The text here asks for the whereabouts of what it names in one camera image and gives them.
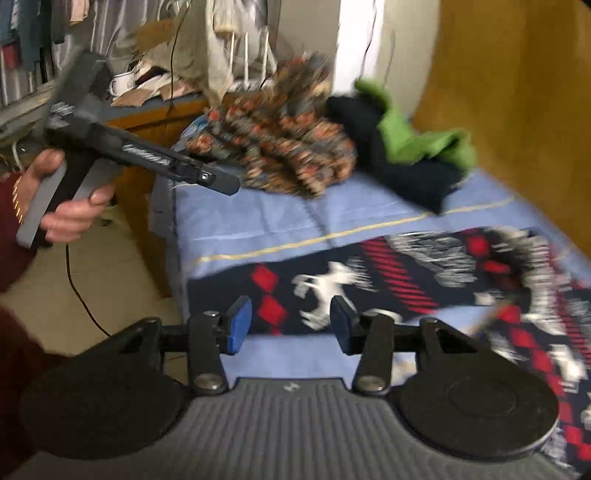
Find person's dark red sweater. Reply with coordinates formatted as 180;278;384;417
0;295;81;476

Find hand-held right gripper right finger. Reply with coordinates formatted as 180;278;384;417
329;295;491;398

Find navy red white patterned sweater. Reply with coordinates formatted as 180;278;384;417
187;226;591;478

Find floral patterned garment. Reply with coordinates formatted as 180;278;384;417
178;53;358;199

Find hanging clothes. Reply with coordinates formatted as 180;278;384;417
0;0;95;109

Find blue checked bed sheet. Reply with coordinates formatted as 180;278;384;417
150;124;591;384

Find wooden headboard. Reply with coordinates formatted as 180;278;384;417
413;0;591;259

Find person's left hand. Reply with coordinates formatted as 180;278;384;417
21;150;117;244

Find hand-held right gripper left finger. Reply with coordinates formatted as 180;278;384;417
110;295;254;398

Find clear plastic bag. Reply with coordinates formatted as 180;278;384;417
203;0;266;100

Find white enamel mug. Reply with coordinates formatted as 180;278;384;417
109;71;138;97

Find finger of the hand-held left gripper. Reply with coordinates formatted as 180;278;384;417
173;156;242;197

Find navy and green knit garment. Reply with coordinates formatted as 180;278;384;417
325;79;478;215

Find black floor cable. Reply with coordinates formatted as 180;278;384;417
65;244;112;337

